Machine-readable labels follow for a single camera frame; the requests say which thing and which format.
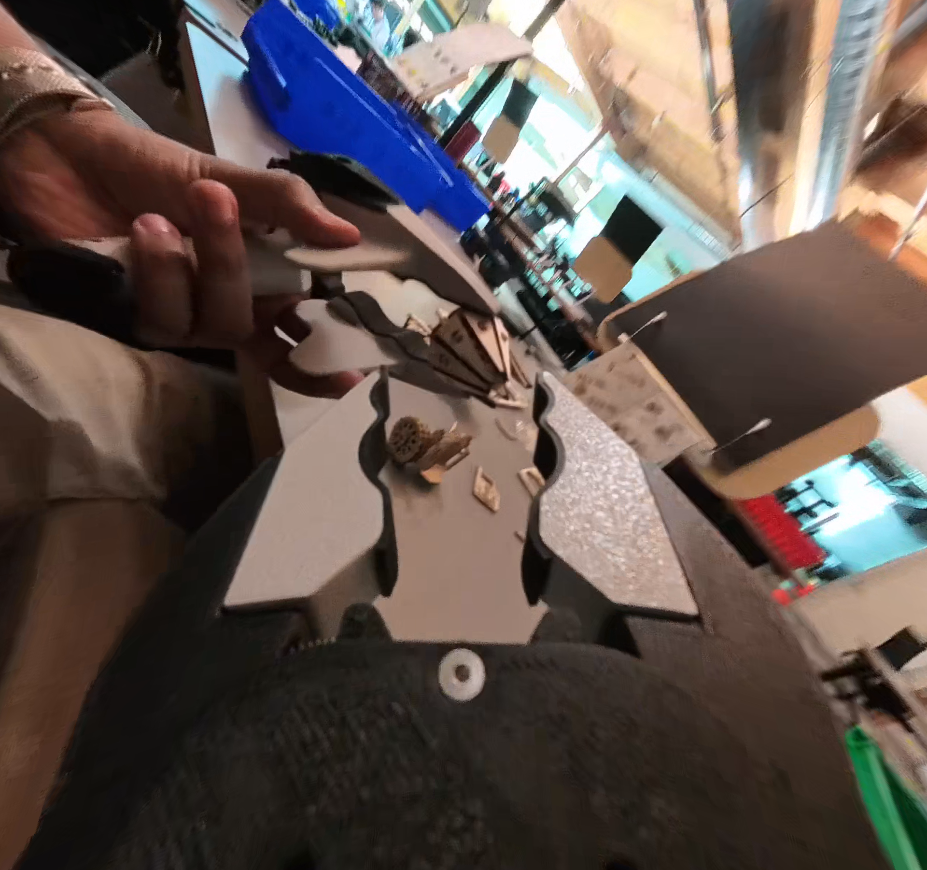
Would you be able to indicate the green bag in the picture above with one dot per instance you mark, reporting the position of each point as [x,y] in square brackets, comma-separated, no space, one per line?
[891,805]

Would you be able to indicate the blue plastic bin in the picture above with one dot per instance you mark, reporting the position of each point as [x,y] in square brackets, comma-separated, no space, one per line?
[340,95]

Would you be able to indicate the red crate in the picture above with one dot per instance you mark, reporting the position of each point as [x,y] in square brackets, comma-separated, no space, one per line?
[782,533]

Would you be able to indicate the pale hanging board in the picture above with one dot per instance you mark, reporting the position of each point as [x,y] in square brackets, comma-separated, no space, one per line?
[463,58]

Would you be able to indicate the small wooden cone assembly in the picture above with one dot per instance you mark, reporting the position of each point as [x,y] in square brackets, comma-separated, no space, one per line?
[471,345]

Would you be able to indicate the person's left hand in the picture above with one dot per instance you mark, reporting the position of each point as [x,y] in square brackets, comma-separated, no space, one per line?
[145,189]

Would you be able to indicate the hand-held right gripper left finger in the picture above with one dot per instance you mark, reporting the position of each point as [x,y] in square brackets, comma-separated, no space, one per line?
[304,515]

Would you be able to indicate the person's left forearm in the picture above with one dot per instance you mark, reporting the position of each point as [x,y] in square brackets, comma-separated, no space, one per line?
[22,37]

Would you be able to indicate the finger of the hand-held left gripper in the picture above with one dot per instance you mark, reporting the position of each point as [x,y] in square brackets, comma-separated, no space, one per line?
[434,247]
[340,345]

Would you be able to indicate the person's clothing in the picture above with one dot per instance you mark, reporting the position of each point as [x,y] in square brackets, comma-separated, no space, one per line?
[72,406]

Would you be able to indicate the small flat wooden piece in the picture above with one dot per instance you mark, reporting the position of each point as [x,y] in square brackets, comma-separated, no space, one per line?
[487,487]
[532,480]

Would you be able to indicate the wooden model boat part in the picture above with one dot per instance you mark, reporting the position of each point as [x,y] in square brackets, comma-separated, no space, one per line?
[424,442]

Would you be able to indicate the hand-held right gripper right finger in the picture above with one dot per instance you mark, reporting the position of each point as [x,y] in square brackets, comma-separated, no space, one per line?
[615,515]

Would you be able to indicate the small hanging black panel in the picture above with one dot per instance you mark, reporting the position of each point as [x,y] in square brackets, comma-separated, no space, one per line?
[623,243]
[510,124]

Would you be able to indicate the large hanging black panel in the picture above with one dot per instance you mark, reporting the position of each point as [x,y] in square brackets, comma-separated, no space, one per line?
[782,348]

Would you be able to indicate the wooden puzzle sheet round holes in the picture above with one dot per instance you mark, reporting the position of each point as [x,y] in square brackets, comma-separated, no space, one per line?
[637,399]

